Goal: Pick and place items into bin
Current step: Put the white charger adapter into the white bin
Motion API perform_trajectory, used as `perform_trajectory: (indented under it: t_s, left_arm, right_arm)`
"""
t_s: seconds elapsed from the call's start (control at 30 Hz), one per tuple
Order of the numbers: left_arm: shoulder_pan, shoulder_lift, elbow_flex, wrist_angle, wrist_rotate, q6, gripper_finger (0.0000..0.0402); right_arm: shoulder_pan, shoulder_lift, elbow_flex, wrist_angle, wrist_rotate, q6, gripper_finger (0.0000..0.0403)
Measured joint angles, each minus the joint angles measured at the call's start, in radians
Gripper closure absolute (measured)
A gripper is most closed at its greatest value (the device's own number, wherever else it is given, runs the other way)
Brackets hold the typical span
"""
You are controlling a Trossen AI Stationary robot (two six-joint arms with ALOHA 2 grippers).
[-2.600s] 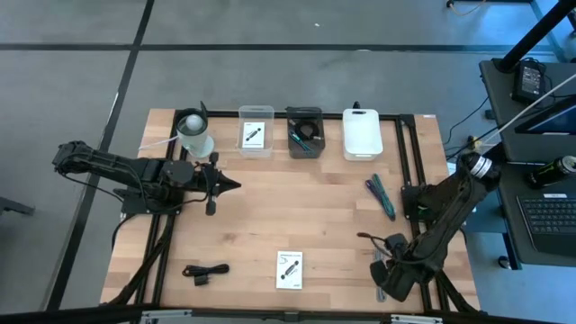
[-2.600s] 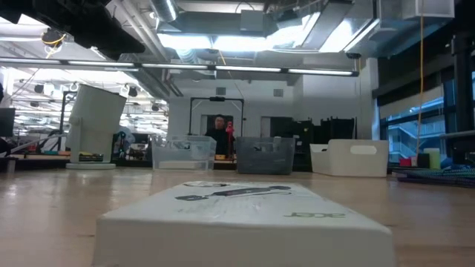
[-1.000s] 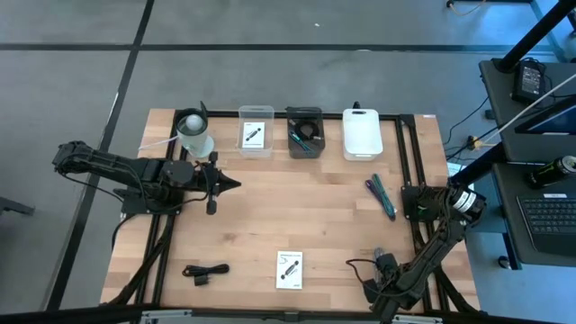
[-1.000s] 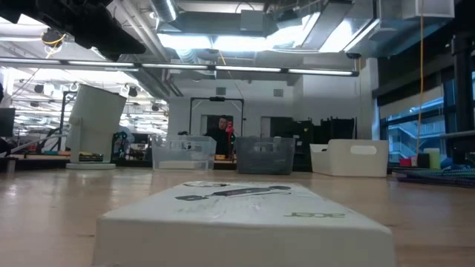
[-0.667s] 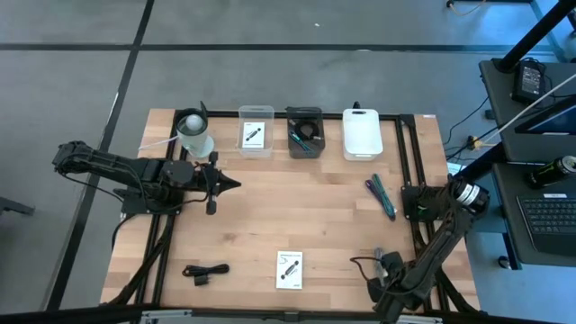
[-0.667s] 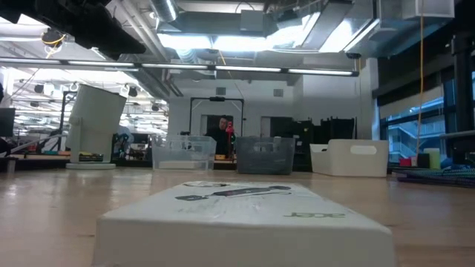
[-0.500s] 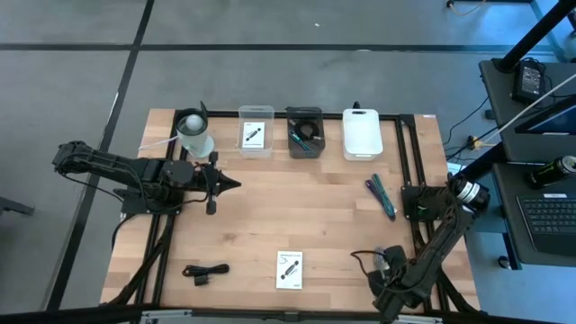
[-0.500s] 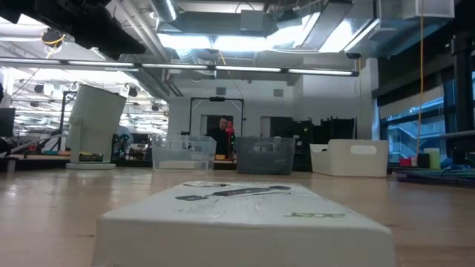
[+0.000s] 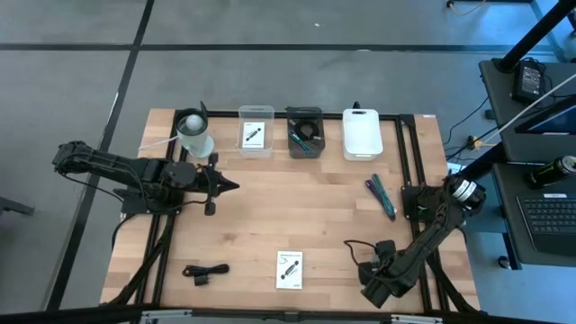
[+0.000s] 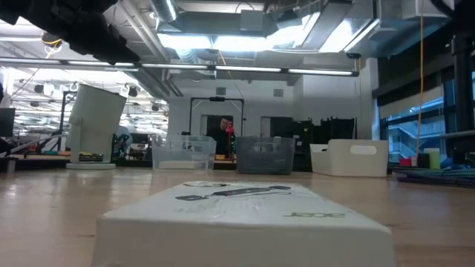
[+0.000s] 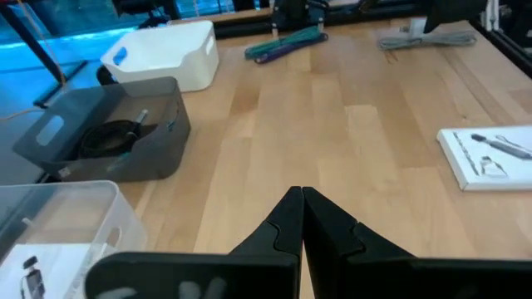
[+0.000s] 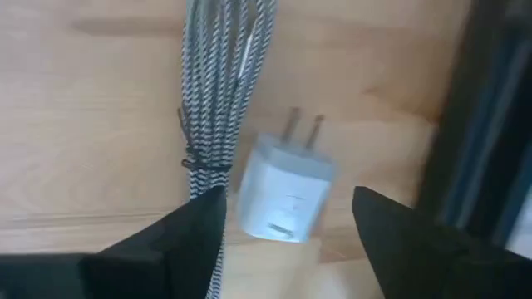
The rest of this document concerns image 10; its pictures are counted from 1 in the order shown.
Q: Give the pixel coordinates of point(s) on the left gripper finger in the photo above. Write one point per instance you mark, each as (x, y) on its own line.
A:
(111, 50)

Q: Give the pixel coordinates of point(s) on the pale green cup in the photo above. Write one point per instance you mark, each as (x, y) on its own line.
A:
(433, 157)

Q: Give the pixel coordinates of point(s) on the long ceiling light bar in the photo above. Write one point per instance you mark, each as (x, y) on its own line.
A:
(245, 68)

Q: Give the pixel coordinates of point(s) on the black vertical post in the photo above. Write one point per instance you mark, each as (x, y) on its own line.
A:
(464, 104)

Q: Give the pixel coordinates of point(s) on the person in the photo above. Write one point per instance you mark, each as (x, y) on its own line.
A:
(222, 124)

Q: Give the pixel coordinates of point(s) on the clear plastic bin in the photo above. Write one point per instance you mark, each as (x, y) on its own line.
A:
(183, 148)

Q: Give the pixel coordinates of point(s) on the ceiling security camera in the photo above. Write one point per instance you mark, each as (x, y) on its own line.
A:
(353, 55)

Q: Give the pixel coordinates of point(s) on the black storage cabinets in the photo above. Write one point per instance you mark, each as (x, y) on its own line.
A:
(334, 130)

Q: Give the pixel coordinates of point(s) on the grey wall vent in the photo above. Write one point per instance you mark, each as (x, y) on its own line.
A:
(278, 92)
(220, 91)

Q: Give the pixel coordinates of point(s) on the dark computer monitor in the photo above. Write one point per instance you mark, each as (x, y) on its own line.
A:
(6, 121)

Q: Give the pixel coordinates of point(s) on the white plastic bin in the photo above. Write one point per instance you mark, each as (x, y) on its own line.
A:
(349, 163)

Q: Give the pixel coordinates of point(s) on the grey horizontal bar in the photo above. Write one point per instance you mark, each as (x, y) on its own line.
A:
(447, 135)

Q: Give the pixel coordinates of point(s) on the small black box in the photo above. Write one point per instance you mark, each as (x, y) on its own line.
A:
(422, 160)

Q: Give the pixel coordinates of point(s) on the small red box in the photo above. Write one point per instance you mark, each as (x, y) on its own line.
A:
(405, 162)

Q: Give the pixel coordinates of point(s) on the black gantry frame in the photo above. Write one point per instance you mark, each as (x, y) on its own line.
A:
(190, 115)

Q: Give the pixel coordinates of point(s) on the white tilted appliance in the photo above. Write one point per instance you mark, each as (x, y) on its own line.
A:
(96, 122)

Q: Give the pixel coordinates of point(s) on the silver ceiling duct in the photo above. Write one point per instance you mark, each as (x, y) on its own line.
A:
(165, 9)

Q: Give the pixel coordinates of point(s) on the grey plastic bin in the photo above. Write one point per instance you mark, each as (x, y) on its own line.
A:
(265, 157)

